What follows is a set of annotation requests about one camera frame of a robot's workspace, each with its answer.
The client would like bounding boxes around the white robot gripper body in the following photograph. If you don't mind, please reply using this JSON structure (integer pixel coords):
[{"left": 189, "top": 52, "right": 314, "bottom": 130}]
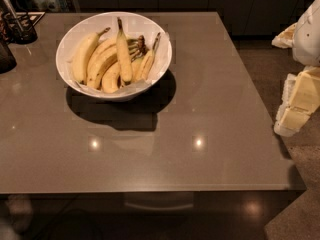
[{"left": 292, "top": 0, "right": 320, "bottom": 66}]

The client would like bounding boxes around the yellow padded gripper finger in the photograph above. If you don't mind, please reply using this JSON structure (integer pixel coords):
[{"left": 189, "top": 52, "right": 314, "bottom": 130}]
[
  {"left": 274, "top": 66, "right": 320, "bottom": 137},
  {"left": 271, "top": 23, "right": 296, "bottom": 49}
]

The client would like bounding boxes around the single yellow banana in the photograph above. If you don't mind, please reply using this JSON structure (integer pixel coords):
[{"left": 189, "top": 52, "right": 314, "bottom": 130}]
[{"left": 116, "top": 17, "right": 133, "bottom": 85}]

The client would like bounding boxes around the white paper bowl liner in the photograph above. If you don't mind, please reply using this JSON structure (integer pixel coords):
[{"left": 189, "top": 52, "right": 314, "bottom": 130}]
[{"left": 56, "top": 28, "right": 172, "bottom": 101}]

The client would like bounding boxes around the right yellow banana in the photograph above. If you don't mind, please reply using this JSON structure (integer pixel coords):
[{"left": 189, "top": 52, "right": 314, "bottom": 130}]
[{"left": 135, "top": 33, "right": 161, "bottom": 81}]

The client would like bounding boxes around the white ceramic bowl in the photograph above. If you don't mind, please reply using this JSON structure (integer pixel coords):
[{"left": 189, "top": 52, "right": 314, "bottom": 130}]
[{"left": 56, "top": 12, "right": 172, "bottom": 102}]

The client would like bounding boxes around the lower bunch yellow banana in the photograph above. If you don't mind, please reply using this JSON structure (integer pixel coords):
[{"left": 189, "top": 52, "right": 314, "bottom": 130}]
[{"left": 101, "top": 50, "right": 143, "bottom": 94}]

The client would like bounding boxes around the bunch yellow banana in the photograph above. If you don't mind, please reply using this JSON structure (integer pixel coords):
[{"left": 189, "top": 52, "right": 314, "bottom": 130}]
[
  {"left": 101, "top": 50, "right": 143, "bottom": 94},
  {"left": 87, "top": 46, "right": 117, "bottom": 89},
  {"left": 86, "top": 36, "right": 138, "bottom": 85}
]

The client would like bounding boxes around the upper bunch yellow banana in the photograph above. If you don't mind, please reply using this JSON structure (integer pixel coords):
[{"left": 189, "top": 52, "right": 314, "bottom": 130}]
[{"left": 86, "top": 36, "right": 138, "bottom": 85}]

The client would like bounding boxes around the middle bunch yellow banana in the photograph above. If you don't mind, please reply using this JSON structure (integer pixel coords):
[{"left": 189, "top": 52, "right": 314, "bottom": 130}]
[{"left": 87, "top": 46, "right": 117, "bottom": 89}]

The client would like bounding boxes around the far left yellow banana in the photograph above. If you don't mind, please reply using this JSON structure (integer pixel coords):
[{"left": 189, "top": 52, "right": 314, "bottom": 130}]
[{"left": 71, "top": 27, "right": 110, "bottom": 83}]

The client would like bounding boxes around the dark glass jar with utensils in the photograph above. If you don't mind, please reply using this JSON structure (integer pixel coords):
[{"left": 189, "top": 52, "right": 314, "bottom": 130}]
[{"left": 2, "top": 0, "right": 38, "bottom": 44}]

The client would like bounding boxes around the dark round container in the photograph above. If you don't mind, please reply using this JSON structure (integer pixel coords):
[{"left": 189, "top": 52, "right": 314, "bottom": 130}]
[{"left": 0, "top": 36, "right": 17, "bottom": 73}]

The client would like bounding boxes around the metal drawer handle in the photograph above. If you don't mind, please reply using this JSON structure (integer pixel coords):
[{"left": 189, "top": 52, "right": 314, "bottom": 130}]
[{"left": 124, "top": 192, "right": 194, "bottom": 212}]

